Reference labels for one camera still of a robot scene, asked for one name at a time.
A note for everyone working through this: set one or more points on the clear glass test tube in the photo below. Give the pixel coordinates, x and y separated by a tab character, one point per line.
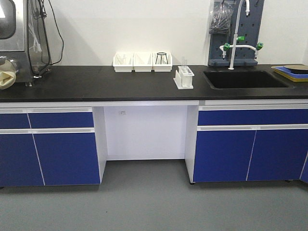
183	62

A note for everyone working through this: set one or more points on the white test tube rack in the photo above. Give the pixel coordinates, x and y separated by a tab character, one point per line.
183	78

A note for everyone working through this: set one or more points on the blue-grey pegboard drying rack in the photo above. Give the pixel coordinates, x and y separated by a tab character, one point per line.
248	32

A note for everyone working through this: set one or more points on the white right storage bin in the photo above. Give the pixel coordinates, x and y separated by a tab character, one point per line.
163	67

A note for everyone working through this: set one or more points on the white storage bin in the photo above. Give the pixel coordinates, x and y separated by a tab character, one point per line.
163	67
143	61
123	62

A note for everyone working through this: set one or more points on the white middle storage bin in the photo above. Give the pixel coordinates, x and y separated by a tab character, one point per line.
143	61

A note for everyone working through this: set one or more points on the white left storage bin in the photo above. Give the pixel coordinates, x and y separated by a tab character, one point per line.
123	62

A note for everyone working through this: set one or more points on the black lab sink basin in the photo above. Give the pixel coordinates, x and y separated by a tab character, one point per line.
243	80

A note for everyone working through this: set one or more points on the blue right cabinet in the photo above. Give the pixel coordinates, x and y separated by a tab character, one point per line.
247	140

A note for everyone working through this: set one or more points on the blue cabinet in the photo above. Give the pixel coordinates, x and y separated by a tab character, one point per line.
247	140
50	144

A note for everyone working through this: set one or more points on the white gooseneck lab faucet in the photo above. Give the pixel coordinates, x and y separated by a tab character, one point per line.
234	46

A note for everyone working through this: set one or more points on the blue left cabinet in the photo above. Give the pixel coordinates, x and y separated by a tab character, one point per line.
50	144

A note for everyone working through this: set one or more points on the plastic bag of pegs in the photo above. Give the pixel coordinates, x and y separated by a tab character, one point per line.
221	16

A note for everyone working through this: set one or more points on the blue and yellow tray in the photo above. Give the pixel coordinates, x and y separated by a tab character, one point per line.
285	72

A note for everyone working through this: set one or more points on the dark round disc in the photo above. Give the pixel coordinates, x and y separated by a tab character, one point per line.
297	69

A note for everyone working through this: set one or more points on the stainless steel glove box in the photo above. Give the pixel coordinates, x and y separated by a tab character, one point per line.
23	38

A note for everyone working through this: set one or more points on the beige rubber glove sleeve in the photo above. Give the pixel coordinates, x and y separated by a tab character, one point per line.
7	73

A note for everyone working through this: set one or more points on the black wire tripod stand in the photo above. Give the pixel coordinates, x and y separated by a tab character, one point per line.
160	57

